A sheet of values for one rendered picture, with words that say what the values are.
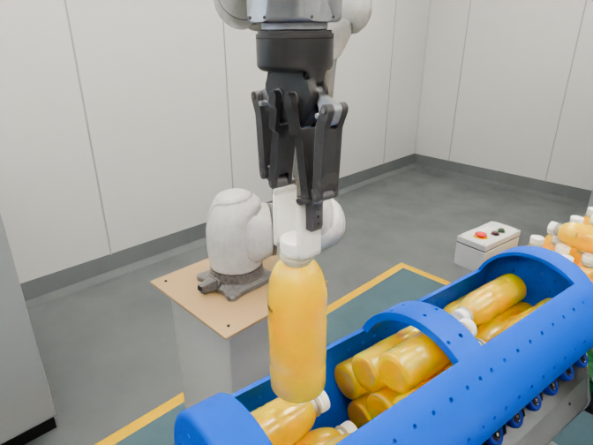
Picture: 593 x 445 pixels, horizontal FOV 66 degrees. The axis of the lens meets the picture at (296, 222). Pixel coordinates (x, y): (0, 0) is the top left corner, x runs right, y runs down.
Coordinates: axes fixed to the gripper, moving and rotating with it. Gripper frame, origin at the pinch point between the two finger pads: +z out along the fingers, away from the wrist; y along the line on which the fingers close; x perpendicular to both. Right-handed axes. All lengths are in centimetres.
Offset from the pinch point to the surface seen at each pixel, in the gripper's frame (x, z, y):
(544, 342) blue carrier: 50, 34, 10
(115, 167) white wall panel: 55, 70, -289
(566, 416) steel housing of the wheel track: 71, 65, 11
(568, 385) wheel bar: 73, 58, 9
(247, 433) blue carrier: -8.2, 26.8, 0.2
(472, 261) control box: 90, 47, -29
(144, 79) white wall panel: 86, 13, -292
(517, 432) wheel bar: 50, 58, 9
